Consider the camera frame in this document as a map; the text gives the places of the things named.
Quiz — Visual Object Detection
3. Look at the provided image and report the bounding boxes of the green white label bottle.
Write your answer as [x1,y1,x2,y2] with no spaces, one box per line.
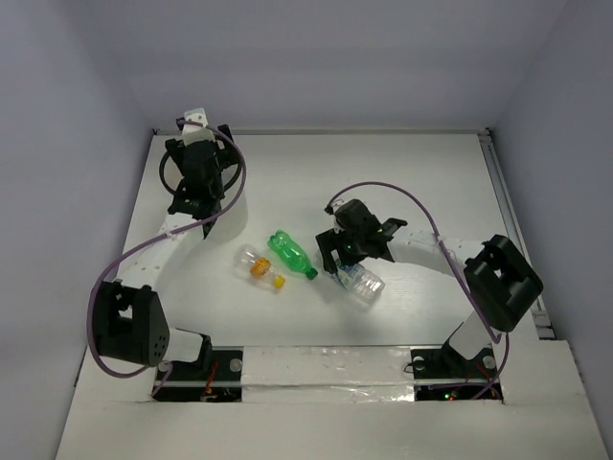
[333,261,386,306]

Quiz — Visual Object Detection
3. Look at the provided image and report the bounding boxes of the green plastic bottle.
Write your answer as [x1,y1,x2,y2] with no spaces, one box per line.
[267,230,318,281]

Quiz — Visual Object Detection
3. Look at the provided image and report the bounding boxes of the orange label yellow cap bottle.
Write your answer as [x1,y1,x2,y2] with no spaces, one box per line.
[234,244,285,290]

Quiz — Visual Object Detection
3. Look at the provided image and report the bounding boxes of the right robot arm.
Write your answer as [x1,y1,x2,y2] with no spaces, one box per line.
[316,199,543,380]

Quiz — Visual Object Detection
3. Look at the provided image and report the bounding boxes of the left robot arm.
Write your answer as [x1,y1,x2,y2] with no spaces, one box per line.
[86,118,247,380]

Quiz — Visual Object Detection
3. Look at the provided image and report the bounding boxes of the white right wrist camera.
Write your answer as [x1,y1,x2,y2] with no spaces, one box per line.
[324,198,345,233]

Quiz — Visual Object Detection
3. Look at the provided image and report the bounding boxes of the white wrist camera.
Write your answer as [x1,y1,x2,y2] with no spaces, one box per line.
[324,198,345,233]
[176,107,215,146]

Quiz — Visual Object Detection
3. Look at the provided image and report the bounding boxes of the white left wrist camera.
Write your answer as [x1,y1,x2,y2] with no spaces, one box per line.
[176,107,215,146]

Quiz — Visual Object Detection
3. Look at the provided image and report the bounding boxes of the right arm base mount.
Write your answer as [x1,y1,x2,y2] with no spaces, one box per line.
[402,341,504,402]

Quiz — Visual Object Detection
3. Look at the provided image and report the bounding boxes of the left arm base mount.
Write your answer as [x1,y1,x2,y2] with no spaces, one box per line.
[152,347,243,403]

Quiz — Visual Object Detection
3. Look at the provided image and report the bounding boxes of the aluminium rail at table edge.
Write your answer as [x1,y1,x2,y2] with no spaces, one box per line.
[477,128,557,340]

